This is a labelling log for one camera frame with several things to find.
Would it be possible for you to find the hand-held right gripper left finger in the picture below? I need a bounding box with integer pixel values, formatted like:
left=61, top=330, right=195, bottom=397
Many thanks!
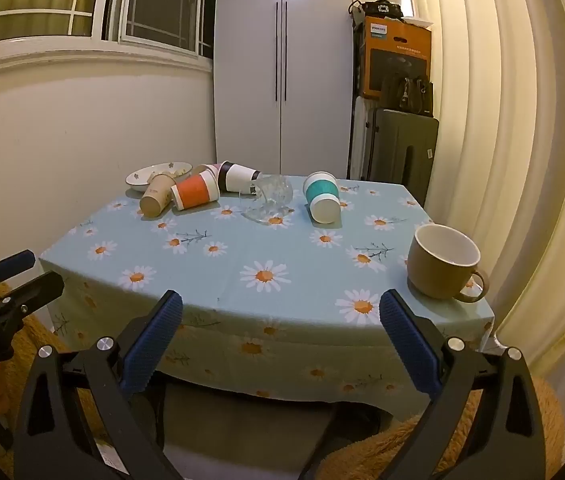
left=14, top=289, right=184, bottom=480

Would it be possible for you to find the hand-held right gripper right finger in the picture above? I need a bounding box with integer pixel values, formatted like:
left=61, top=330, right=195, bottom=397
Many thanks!
left=298, top=289, right=548, bottom=480

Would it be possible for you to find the brown paper cup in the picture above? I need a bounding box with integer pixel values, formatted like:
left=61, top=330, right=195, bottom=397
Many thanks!
left=140, top=172, right=178, bottom=219

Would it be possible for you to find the orange paper cup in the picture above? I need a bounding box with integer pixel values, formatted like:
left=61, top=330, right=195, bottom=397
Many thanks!
left=170, top=169, right=221, bottom=211

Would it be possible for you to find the teal and white cup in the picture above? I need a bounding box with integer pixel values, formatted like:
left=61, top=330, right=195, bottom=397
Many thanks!
left=303, top=171, right=340, bottom=224

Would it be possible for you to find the black and white paper cup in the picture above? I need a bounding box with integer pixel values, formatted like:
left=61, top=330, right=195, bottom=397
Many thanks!
left=216, top=161, right=262, bottom=195

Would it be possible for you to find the clear glass cup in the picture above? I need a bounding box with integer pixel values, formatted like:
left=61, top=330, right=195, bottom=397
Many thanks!
left=240, top=174, right=294, bottom=224

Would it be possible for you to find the brown ceramic mug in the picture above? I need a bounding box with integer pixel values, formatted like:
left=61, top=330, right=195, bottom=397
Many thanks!
left=407, top=223, right=491, bottom=304

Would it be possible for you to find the fluffy brown blanket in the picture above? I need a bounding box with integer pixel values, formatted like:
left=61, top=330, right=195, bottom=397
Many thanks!
left=0, top=280, right=565, bottom=480

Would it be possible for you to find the grey chair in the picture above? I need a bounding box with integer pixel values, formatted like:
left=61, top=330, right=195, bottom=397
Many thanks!
left=155, top=377, right=388, bottom=480

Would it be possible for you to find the white floral bowl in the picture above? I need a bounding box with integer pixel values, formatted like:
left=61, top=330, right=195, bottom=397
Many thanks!
left=126, top=162, right=194, bottom=192

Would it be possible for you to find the blue daisy tablecloth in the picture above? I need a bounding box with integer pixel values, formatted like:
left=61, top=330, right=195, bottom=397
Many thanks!
left=38, top=176, right=495, bottom=421

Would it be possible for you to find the dark grey suitcase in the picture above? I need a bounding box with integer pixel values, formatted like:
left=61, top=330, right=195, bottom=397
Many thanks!
left=365, top=107, right=439, bottom=206

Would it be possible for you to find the white suitcase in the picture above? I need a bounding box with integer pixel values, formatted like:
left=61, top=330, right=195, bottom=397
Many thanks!
left=348, top=95, right=378, bottom=181

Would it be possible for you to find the cream curtain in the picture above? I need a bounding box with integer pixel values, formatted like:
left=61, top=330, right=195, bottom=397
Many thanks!
left=402, top=0, right=565, bottom=431

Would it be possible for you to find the black handbag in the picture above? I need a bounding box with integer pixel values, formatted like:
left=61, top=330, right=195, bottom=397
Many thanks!
left=381, top=72, right=434, bottom=116

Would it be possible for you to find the white wardrobe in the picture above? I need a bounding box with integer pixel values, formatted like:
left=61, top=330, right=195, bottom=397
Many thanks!
left=213, top=0, right=354, bottom=180

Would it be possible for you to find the orange cardboard box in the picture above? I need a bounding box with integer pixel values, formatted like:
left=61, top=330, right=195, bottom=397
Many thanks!
left=359, top=14, right=433, bottom=103

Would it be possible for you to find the white framed window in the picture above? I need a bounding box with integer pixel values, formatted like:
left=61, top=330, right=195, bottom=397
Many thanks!
left=0, top=0, right=220, bottom=59

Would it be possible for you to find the small black bag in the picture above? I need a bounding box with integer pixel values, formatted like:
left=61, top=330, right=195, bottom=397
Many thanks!
left=348, top=0, right=404, bottom=23

